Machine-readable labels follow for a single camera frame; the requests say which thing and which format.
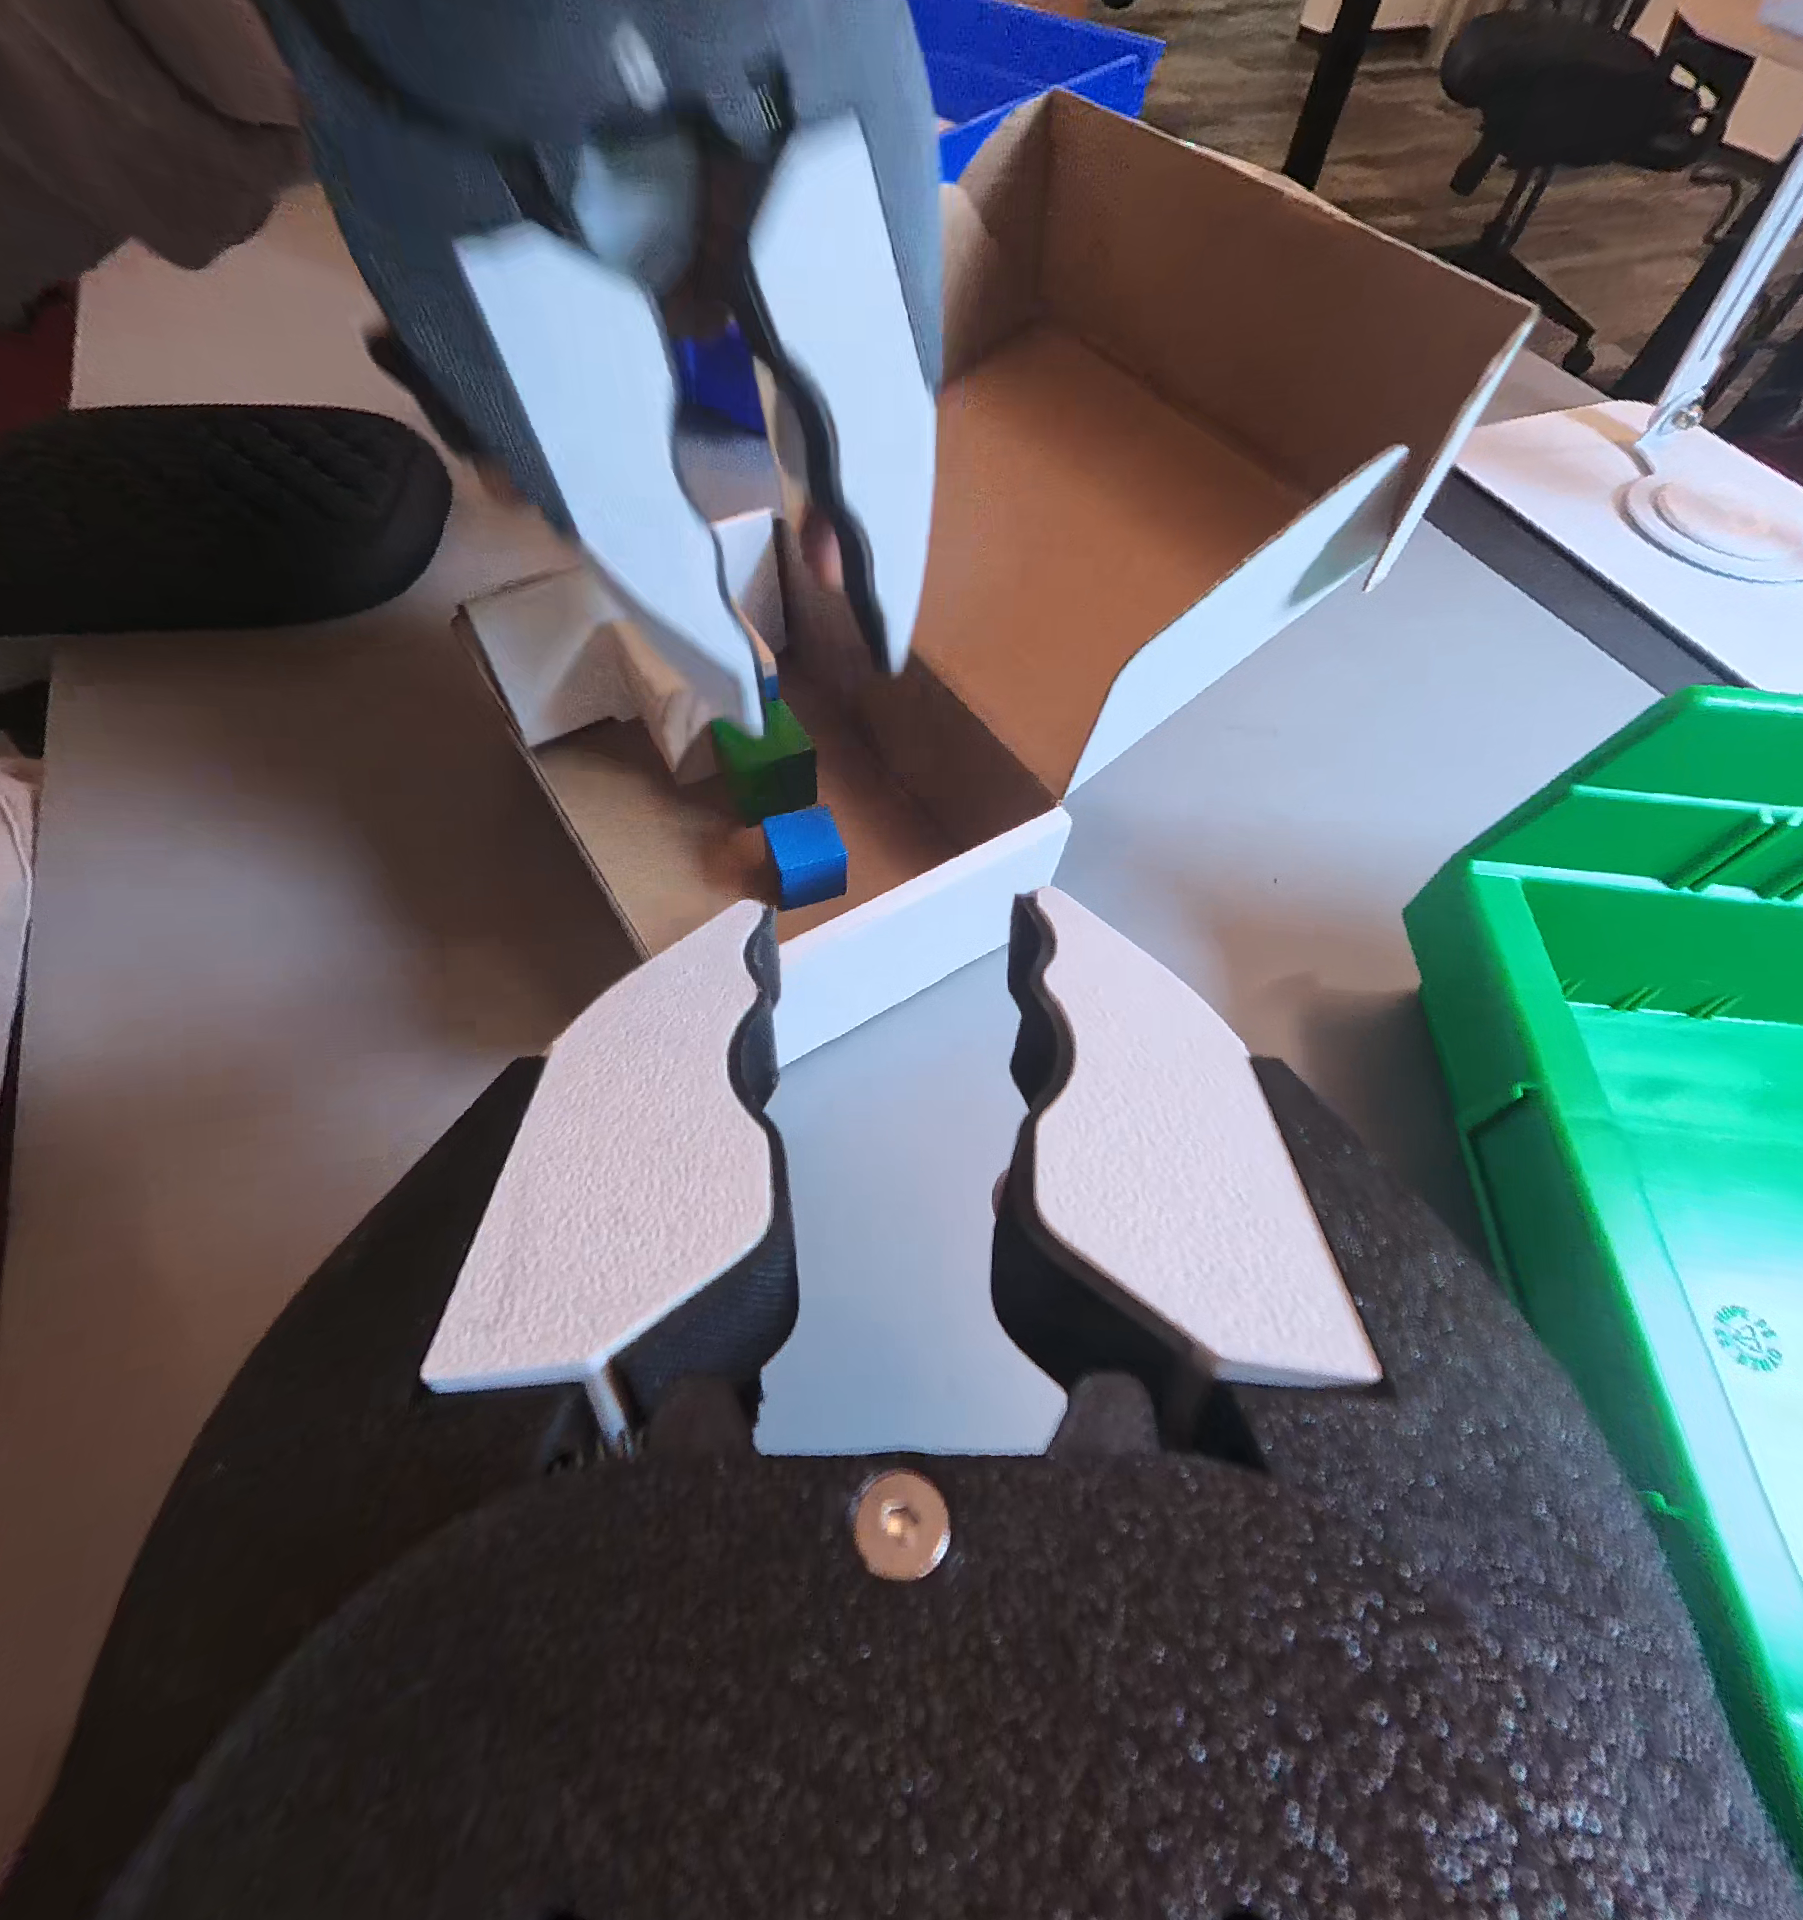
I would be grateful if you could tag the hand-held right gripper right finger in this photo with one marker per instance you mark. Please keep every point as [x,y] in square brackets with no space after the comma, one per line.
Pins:
[1188,1183]

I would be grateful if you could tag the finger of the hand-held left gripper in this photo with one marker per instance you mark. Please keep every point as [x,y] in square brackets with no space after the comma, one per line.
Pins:
[856,345]
[587,407]

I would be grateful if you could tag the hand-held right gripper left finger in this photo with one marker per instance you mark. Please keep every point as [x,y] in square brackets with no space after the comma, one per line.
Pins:
[614,1183]

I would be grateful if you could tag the white cardboard box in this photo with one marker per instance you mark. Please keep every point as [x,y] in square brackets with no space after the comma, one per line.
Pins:
[1142,498]

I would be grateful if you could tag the blue cube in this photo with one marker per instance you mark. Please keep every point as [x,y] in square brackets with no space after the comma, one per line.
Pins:
[811,858]

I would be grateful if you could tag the green cube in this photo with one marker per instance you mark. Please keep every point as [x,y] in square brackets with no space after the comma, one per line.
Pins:
[765,774]

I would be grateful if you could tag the blue plastic bin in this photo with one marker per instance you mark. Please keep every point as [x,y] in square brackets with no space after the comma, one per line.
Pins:
[1035,60]

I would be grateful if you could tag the black mesh armrest pad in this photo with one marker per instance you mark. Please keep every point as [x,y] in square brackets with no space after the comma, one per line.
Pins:
[167,518]

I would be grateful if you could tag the green plastic bin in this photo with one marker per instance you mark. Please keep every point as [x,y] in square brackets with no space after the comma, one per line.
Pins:
[1665,1125]

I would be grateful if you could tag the black desk leg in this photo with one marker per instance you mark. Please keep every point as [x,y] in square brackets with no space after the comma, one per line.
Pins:
[1328,87]

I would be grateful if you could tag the black office chair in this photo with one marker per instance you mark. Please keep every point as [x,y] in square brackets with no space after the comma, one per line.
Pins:
[1562,87]

